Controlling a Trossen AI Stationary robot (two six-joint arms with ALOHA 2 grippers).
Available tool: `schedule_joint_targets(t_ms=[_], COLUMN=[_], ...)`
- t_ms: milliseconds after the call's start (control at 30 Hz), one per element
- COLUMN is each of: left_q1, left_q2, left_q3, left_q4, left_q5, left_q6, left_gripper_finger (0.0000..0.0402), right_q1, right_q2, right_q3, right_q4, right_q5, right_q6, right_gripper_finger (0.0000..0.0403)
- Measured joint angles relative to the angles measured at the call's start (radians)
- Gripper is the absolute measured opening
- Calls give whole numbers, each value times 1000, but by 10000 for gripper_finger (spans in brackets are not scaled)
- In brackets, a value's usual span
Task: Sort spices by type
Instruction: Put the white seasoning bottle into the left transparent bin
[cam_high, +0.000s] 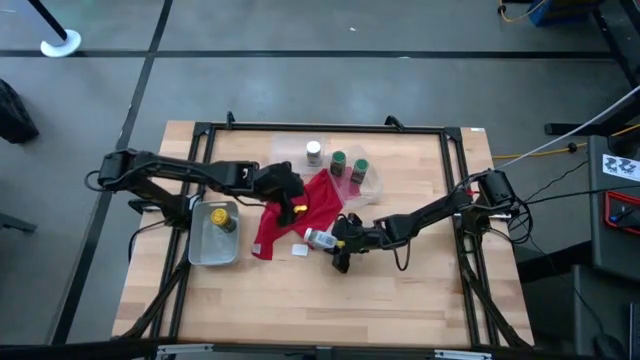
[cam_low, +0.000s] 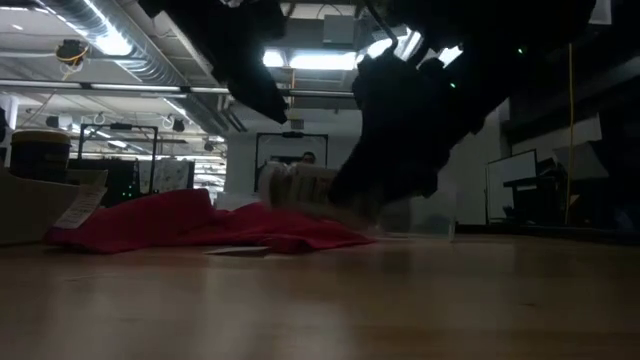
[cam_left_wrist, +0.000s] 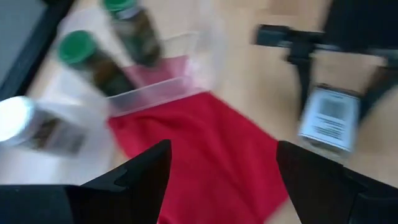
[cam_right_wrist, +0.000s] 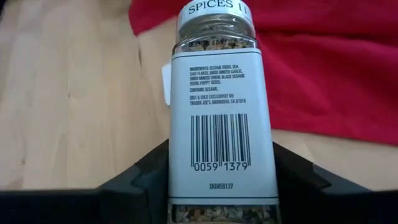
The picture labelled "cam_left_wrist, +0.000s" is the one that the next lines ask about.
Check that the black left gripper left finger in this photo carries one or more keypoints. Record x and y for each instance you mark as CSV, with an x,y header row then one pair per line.
x,y
133,193

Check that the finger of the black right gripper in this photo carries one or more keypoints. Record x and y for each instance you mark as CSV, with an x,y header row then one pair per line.
x,y
384,90
303,74

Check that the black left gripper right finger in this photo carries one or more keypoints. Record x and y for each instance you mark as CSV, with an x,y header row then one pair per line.
x,y
317,193

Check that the white-capped spice bottle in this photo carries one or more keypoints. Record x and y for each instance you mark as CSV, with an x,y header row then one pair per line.
x,y
329,121
46,130

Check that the green-capped spice jar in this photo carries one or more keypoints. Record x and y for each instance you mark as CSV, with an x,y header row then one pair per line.
x,y
136,37
102,71

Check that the red cloth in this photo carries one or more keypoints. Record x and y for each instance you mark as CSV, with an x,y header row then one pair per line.
x,y
202,149

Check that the black table edge frame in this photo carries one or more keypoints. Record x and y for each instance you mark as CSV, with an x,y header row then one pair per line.
x,y
34,46

